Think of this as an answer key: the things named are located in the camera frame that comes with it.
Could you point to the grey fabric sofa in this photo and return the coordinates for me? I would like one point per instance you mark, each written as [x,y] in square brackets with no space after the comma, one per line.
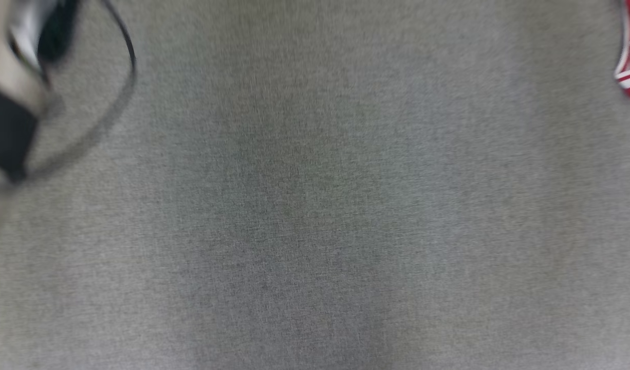
[320,205]

